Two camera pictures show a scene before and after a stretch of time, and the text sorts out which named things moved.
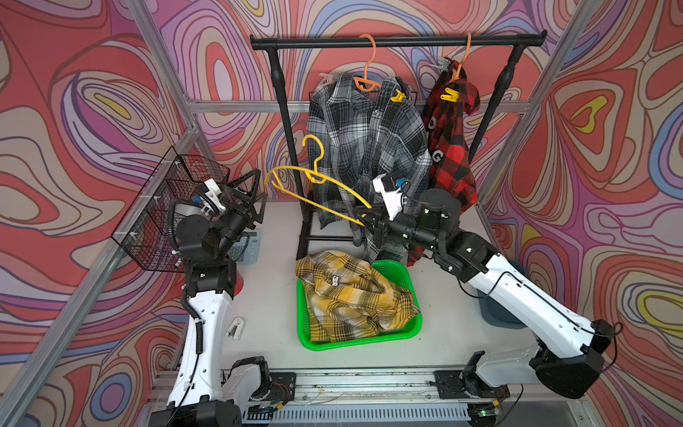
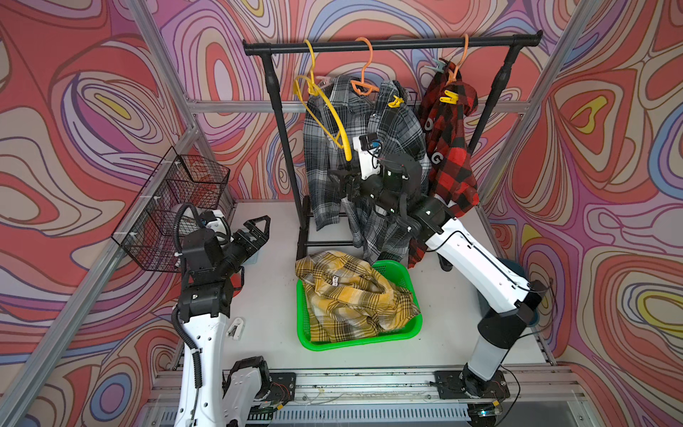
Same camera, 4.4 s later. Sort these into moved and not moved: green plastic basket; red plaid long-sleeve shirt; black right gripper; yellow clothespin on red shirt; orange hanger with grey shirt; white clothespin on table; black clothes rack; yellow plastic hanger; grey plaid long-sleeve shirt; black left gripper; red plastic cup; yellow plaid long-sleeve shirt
Moved: orange hanger with grey shirt; black right gripper; black left gripper; yellow plastic hanger
Not moved: white clothespin on table; red plastic cup; yellow plaid long-sleeve shirt; black clothes rack; grey plaid long-sleeve shirt; yellow clothespin on red shirt; green plastic basket; red plaid long-sleeve shirt
